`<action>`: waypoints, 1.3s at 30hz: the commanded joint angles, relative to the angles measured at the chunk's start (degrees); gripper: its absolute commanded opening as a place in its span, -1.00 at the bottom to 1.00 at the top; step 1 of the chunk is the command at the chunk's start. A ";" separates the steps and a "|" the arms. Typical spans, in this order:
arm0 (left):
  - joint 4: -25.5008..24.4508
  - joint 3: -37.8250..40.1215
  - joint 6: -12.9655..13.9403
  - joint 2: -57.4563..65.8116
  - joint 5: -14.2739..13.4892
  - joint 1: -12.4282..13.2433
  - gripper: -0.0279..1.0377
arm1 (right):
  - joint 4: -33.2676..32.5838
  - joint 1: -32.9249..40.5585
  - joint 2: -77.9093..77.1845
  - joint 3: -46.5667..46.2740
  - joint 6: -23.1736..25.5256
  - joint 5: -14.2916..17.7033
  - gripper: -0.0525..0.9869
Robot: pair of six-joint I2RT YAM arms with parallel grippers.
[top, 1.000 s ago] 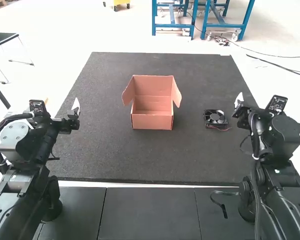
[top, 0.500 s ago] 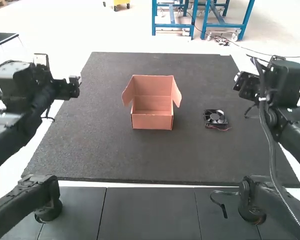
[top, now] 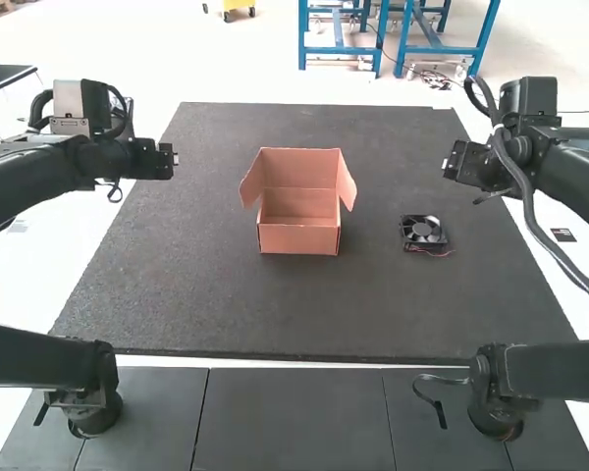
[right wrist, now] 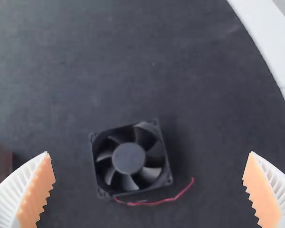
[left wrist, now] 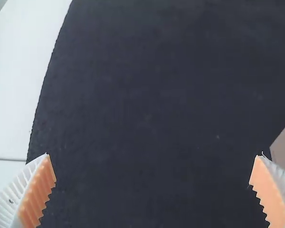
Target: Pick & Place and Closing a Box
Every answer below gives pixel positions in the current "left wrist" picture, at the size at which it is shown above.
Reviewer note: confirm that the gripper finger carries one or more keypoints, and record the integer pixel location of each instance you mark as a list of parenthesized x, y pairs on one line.
[(12, 204), (273, 197)]

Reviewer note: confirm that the black mat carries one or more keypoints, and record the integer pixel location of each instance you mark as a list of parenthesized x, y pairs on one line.
[(156, 95)]

